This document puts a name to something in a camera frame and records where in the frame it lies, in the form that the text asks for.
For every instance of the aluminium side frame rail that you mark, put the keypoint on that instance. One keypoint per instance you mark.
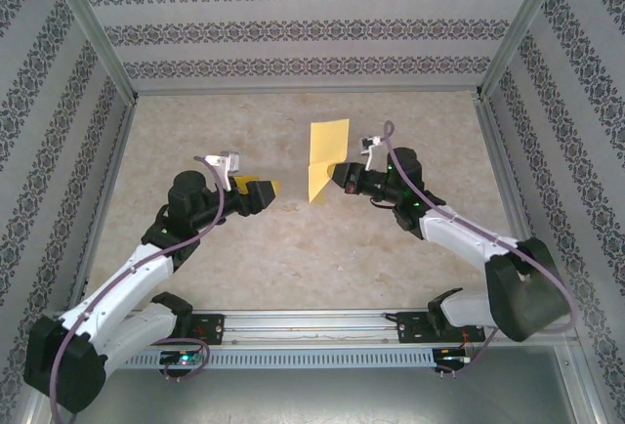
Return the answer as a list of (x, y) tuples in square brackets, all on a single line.
[(508, 175), (113, 175)]

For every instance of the wide aluminium mounting rail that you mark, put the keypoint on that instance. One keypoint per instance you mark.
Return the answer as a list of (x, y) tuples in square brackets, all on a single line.
[(312, 326)]

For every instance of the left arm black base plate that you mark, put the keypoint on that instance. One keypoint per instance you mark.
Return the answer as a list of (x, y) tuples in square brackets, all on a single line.
[(215, 328)]

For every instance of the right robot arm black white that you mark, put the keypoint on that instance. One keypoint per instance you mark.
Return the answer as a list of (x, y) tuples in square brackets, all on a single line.
[(527, 297)]

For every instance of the yellow cloth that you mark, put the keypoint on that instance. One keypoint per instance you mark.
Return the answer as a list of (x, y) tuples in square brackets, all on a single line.
[(329, 143)]

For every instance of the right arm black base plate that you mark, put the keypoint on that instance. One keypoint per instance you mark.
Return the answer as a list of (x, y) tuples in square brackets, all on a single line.
[(410, 328)]

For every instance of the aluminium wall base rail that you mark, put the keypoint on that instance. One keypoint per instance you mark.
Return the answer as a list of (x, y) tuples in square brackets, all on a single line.
[(307, 91)]

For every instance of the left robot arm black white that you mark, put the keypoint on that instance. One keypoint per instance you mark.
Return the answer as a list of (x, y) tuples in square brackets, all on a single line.
[(141, 326)]

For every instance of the aluminium frame post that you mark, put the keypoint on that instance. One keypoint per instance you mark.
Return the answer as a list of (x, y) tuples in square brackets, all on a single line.
[(518, 23), (95, 23)]

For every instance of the grey metal sheet panel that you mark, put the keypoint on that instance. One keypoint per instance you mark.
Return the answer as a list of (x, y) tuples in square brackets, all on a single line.
[(312, 399)]

